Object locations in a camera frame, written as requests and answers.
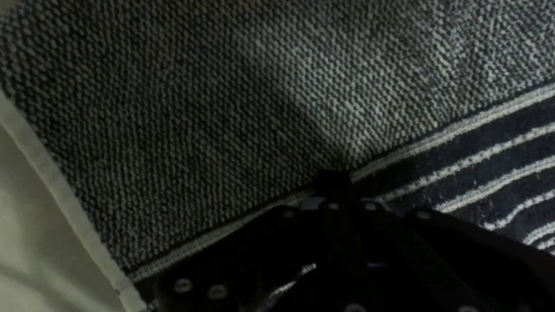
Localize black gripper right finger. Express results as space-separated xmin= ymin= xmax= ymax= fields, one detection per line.
xmin=337 ymin=171 xmax=555 ymax=312

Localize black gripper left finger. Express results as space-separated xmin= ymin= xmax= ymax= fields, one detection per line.
xmin=148 ymin=171 xmax=341 ymax=312

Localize blue grey speckled towel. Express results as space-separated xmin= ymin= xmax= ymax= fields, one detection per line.
xmin=0 ymin=0 xmax=555 ymax=312

